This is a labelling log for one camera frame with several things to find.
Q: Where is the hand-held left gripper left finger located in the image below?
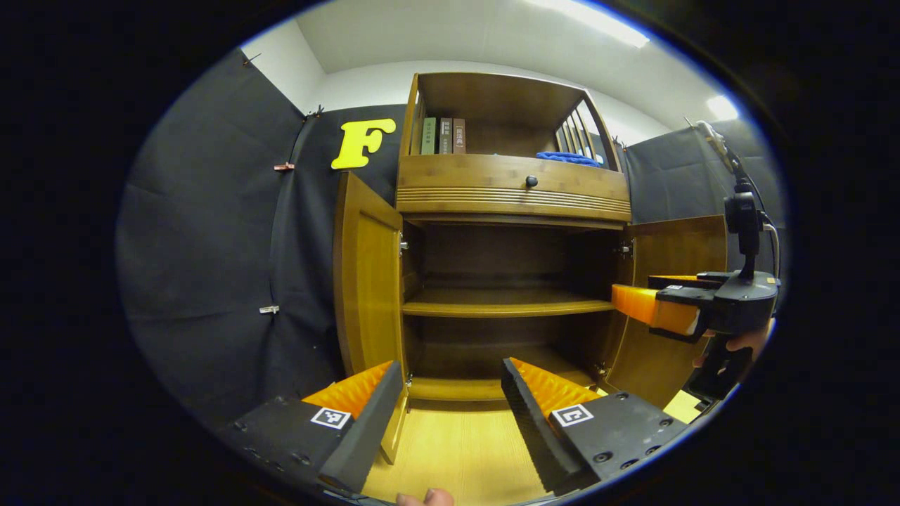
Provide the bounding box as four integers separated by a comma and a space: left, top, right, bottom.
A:
221, 361, 405, 494

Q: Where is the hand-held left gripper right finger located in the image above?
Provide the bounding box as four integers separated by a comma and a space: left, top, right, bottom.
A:
501, 357, 693, 496

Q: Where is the wooden shoe cabinet door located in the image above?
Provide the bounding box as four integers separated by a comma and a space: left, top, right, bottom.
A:
333, 171, 410, 465
601, 215, 729, 410

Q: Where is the wooden double-door shoe cabinet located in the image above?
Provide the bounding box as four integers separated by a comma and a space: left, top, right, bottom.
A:
395, 72, 634, 412

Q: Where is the wooden cabinet drawer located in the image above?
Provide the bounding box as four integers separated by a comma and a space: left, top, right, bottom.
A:
396, 154, 631, 223

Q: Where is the black backdrop cloth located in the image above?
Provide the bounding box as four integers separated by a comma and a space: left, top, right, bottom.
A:
612, 118, 788, 282
116, 48, 409, 426

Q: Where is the wooden inner shelf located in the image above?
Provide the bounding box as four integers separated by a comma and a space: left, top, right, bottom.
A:
402, 288, 617, 318

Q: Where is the blue folded cloth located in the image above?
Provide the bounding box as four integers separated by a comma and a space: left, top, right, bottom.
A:
536, 151, 602, 168

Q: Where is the small ceiling light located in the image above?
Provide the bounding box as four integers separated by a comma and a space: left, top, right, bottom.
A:
705, 95, 739, 122

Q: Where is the long ceiling light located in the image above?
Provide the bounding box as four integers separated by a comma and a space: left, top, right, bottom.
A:
527, 0, 651, 48

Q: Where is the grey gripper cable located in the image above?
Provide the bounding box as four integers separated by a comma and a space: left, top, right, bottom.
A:
695, 119, 783, 278

